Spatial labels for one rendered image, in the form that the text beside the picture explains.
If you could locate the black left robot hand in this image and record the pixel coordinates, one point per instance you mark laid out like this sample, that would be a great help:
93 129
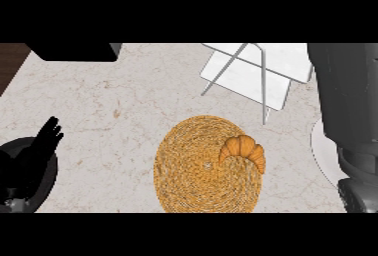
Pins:
36 156

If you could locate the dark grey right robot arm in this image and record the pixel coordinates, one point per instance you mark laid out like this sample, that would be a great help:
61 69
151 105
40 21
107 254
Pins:
347 100

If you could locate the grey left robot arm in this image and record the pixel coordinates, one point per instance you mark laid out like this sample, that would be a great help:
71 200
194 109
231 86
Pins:
12 204

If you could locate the round woven straw placemat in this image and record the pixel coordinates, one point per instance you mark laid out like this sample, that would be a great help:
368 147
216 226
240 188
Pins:
197 180

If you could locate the orange bell pepper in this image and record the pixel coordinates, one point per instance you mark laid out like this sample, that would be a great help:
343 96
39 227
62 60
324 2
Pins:
243 146

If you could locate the black box appliance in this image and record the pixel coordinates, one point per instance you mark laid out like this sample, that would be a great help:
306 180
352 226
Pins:
74 51

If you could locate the white round plate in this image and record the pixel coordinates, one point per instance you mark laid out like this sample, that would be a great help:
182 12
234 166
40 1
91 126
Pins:
325 156

